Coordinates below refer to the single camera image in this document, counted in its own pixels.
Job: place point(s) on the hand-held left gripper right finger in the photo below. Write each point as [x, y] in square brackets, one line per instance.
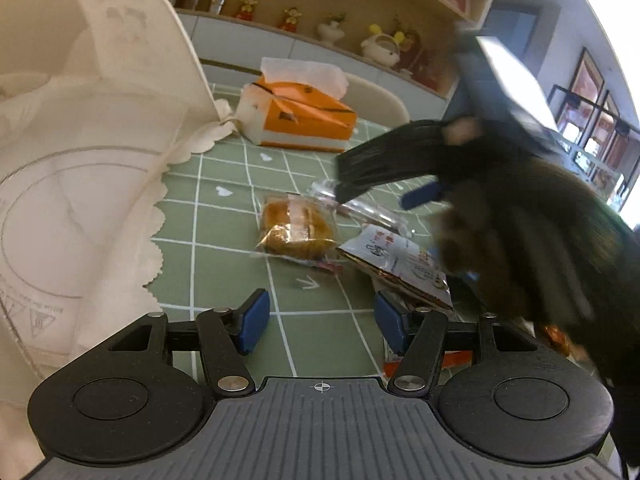
[390, 322]

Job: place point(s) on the person's right forearm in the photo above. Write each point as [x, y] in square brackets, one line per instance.
[540, 240]

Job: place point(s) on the yellow cake packet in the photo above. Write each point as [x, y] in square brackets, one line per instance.
[295, 230]

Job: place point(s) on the brown plush toy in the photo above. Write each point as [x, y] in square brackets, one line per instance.
[412, 55]

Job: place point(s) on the wooden wall shelf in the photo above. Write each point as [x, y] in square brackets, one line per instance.
[360, 5]

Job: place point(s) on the white yellow plush toy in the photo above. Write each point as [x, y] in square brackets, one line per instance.
[380, 47]

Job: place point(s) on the green checked tablecloth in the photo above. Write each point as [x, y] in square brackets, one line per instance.
[225, 240]

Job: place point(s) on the white vase with flowers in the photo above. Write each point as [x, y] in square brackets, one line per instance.
[330, 32]

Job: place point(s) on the clear plastic snack packet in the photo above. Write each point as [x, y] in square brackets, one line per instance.
[365, 210]

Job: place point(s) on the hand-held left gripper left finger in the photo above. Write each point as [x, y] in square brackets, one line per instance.
[254, 322]

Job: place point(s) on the orange white chocolate bar packet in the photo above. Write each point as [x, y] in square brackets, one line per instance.
[460, 355]

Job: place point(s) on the orange tissue box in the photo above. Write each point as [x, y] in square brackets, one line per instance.
[310, 120]

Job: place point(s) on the red gold figurine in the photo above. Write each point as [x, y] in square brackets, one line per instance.
[291, 20]
[246, 7]

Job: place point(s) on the cream paper bag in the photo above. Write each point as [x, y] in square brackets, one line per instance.
[75, 160]

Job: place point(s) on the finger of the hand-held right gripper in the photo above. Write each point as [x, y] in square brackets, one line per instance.
[395, 157]
[422, 196]

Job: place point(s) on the white brown snack packet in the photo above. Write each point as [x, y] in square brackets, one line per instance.
[395, 260]

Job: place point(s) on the beige chair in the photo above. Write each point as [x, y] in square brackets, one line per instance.
[375, 100]

